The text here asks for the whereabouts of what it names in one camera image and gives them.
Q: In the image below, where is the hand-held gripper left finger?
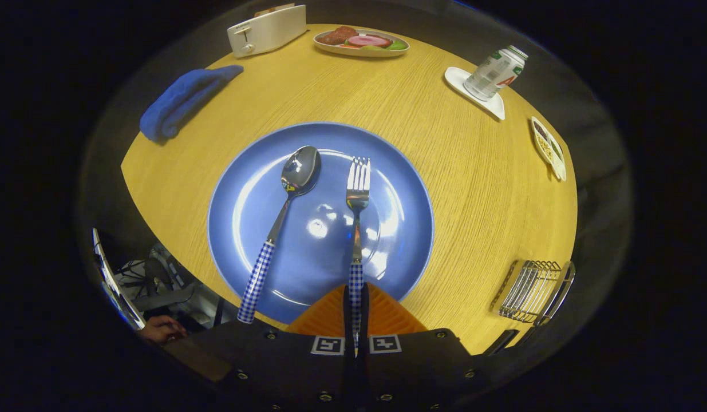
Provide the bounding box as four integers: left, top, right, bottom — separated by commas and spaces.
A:
164, 284, 357, 412

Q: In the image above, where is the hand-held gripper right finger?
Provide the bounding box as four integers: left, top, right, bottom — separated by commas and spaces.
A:
356, 283, 503, 412

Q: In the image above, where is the fork with checked handle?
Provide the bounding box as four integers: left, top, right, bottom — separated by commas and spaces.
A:
346, 157, 372, 355

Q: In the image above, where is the spoon with checked handle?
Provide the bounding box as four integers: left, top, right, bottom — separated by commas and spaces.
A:
237, 145, 322, 324

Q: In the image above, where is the blue round plate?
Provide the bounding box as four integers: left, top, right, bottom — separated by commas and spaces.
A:
207, 122, 435, 324

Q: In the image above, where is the laptop computer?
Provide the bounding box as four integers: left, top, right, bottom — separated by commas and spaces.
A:
92, 228, 147, 331

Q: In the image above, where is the white divided bean dish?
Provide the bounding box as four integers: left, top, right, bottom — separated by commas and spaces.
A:
530, 116, 567, 182

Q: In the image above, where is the blue folded cloth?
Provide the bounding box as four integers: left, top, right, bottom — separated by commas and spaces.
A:
139, 65, 244, 143

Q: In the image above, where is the white square coaster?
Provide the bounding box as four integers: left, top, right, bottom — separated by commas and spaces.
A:
444, 66, 506, 121

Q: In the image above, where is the white drink bottle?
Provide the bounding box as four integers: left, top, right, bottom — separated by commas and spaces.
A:
463, 46, 529, 102

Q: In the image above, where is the oval plate of food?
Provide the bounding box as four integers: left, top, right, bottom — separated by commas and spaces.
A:
313, 26, 410, 58

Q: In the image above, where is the pink ham slice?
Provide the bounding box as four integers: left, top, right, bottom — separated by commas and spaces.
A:
347, 35, 392, 48

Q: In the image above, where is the brown sausage piece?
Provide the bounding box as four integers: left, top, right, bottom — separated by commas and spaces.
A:
318, 26, 358, 46

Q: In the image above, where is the white toaster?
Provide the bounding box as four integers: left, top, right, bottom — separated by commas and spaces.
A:
227, 3, 307, 58

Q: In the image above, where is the black table bracket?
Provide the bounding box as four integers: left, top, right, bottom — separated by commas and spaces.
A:
482, 329, 520, 355

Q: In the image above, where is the metal wire cutlery rack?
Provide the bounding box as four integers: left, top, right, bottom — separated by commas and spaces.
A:
491, 260, 576, 327

